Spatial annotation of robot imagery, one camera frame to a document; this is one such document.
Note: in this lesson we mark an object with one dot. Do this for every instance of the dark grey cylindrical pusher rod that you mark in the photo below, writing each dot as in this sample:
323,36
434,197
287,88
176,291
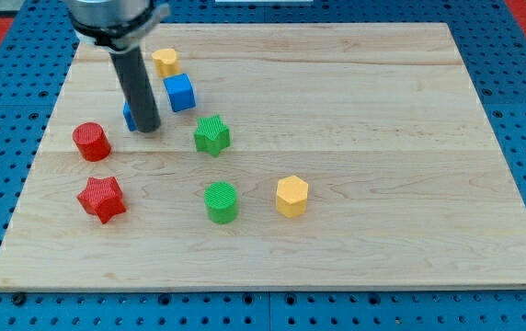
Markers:
137,89

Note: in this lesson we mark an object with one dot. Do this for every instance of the green star block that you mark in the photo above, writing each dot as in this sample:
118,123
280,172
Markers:
211,135

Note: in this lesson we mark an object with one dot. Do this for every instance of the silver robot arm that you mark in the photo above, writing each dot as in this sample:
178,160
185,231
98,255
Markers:
119,26

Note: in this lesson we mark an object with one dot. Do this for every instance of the red star block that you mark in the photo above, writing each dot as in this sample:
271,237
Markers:
102,197

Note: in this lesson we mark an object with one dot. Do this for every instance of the yellow heart block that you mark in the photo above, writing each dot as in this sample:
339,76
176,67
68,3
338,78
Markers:
166,62

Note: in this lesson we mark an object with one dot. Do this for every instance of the blue block behind rod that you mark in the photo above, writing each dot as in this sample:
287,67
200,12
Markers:
127,115

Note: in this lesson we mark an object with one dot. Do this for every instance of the blue cube block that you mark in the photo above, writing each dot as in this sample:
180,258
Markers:
180,92

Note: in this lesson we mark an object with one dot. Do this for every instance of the red cylinder block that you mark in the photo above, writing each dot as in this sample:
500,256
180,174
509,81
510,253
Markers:
91,141

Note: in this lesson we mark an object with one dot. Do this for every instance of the green cylinder block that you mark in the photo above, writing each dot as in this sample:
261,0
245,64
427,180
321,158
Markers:
221,202

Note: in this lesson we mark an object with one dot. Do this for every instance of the light wooden board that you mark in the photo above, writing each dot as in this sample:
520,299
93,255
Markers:
318,157

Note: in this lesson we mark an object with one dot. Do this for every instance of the yellow hexagon block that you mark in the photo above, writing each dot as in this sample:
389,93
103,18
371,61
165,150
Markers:
291,196

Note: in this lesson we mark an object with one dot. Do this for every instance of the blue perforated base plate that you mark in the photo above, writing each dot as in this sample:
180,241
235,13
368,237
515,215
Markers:
37,45

